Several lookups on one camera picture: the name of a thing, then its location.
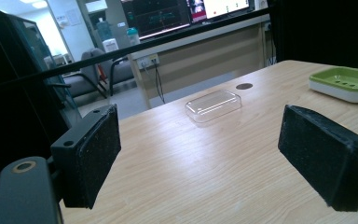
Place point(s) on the black curtain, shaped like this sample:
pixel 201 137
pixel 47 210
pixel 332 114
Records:
pixel 323 31

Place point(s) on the bright monitor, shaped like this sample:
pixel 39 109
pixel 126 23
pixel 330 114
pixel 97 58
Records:
pixel 227 6

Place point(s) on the wall power socket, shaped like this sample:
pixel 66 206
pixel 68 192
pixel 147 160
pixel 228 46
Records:
pixel 148 60

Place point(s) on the grey armchair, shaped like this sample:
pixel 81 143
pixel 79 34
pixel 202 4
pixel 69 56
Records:
pixel 105 70

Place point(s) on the black horizontal bar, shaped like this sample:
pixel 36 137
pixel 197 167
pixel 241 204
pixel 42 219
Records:
pixel 155 43

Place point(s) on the glass door cabinet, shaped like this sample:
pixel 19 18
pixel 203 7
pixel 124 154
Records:
pixel 18 77

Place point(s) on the beige counter desk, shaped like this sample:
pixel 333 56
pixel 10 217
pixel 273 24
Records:
pixel 199 59

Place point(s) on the dark monitor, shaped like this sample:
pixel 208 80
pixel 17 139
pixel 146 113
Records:
pixel 155 17

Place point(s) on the teal capped bottle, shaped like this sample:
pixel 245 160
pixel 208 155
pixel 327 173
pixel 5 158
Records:
pixel 133 35

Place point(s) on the clear plastic lid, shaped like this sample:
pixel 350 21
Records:
pixel 213 105

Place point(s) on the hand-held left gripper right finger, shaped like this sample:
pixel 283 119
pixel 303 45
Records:
pixel 320 155

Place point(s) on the green and white soap dish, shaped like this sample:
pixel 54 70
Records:
pixel 345 83

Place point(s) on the water dispenser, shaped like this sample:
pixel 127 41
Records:
pixel 108 35

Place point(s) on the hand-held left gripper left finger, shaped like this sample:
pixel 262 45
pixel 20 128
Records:
pixel 85 155

